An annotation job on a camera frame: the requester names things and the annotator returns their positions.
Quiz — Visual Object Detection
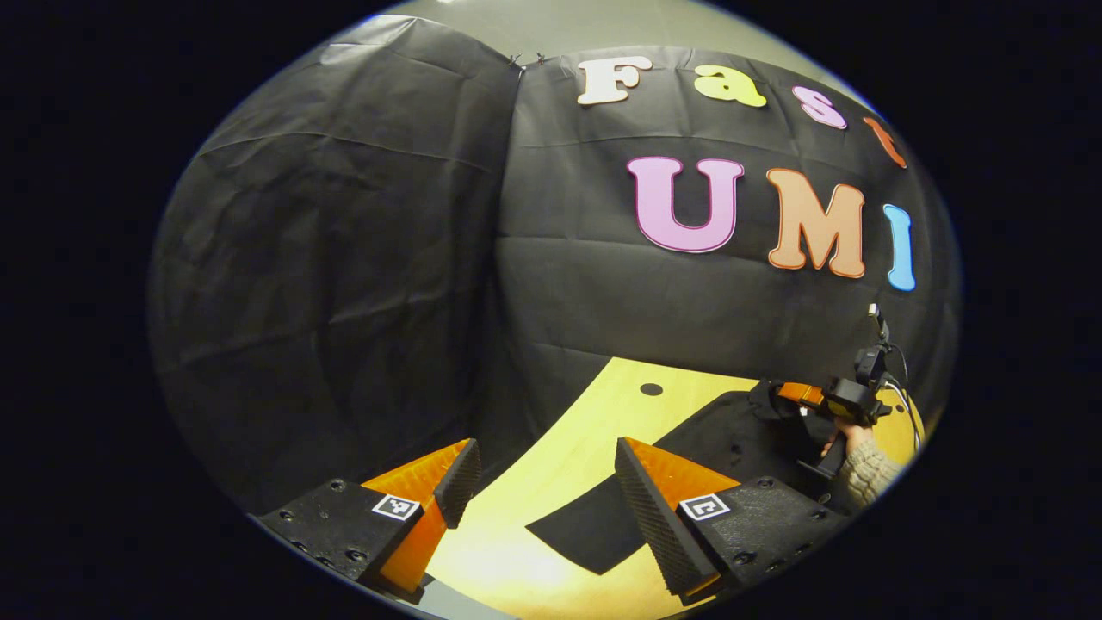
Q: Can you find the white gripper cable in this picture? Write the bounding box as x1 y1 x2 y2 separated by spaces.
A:
885 343 924 453

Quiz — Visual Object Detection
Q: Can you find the black button shirt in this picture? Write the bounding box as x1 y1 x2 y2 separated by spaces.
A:
527 379 853 576

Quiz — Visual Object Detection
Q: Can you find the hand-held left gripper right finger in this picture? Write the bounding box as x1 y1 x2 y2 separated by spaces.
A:
614 437 855 606

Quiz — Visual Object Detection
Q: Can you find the black backdrop cloth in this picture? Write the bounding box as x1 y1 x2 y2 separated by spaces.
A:
146 13 963 518

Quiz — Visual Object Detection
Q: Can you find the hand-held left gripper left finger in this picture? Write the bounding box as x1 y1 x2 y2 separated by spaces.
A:
257 437 483 602

